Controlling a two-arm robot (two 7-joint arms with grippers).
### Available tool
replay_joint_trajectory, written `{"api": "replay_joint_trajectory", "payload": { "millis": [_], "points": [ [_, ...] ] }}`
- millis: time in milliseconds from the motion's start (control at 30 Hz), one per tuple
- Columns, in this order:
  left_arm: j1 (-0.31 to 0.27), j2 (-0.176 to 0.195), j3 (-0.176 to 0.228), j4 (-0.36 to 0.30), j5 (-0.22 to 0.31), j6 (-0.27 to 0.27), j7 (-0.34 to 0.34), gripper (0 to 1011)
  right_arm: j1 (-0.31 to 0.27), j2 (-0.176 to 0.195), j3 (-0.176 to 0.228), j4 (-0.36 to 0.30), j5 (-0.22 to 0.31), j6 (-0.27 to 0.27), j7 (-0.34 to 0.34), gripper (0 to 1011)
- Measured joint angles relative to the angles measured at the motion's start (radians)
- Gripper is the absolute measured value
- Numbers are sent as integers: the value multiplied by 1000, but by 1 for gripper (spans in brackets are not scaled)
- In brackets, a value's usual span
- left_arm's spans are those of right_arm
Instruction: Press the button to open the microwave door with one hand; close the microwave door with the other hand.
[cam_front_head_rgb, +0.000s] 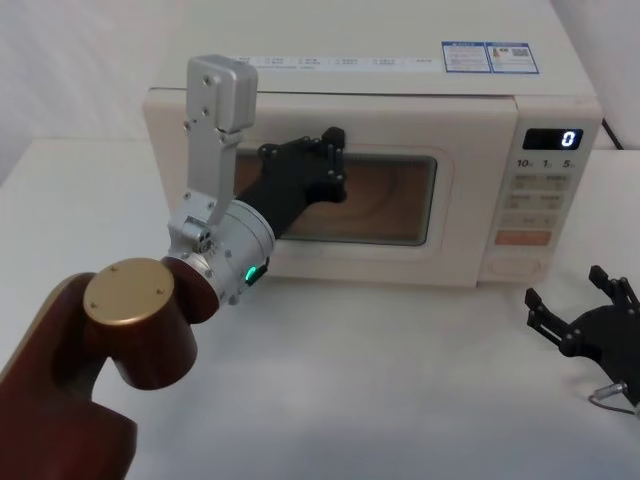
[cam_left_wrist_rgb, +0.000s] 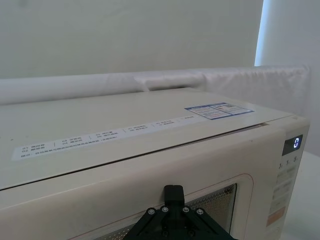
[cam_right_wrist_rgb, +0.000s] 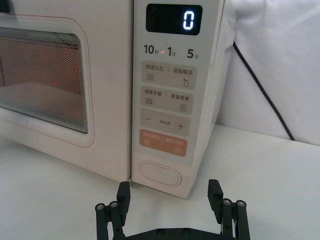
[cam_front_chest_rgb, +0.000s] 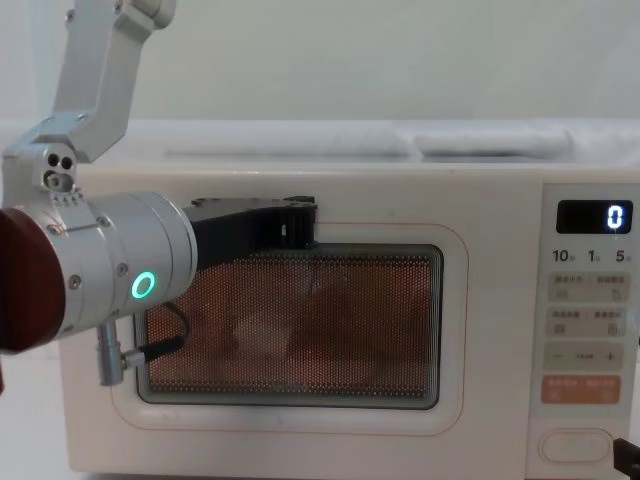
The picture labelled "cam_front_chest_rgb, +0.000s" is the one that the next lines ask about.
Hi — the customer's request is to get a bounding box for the oven control panel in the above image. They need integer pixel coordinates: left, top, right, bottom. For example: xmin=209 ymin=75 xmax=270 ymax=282
xmin=531 ymin=182 xmax=640 ymax=475

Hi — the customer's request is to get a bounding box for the cream microwave oven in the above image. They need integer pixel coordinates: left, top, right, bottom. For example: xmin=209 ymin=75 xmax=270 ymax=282
xmin=57 ymin=159 xmax=640 ymax=477

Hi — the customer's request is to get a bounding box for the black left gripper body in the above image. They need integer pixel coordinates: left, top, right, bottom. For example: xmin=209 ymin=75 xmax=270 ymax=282
xmin=184 ymin=195 xmax=290 ymax=274

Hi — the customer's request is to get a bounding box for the thin dark cable silver plug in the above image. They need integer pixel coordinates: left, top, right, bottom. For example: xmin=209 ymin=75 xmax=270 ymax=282
xmin=96 ymin=301 xmax=190 ymax=387

